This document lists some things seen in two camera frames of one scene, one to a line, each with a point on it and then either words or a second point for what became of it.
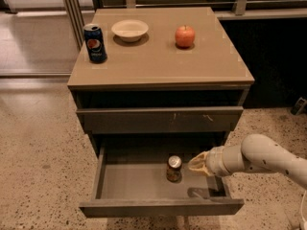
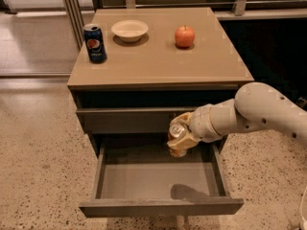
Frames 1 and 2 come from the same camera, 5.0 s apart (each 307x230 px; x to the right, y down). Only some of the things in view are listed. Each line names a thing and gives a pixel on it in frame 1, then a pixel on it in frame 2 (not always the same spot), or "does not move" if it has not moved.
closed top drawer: x=159 y=120 does not move
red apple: x=184 y=36 does not move
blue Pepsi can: x=95 y=43 does not move
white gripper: x=214 y=162 to x=201 y=123
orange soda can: x=174 y=172 to x=177 y=129
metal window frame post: x=74 y=12 does not move
